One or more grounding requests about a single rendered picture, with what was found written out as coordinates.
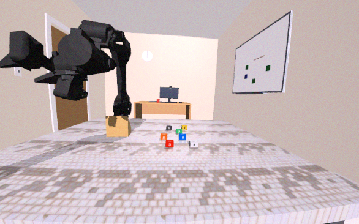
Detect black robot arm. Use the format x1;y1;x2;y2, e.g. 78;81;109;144
53;20;132;118

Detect blue block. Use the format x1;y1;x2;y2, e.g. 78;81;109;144
179;134;186;140

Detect red block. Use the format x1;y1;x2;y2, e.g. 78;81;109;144
166;140;174;147

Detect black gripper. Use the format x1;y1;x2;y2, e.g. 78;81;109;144
0;31;88;84

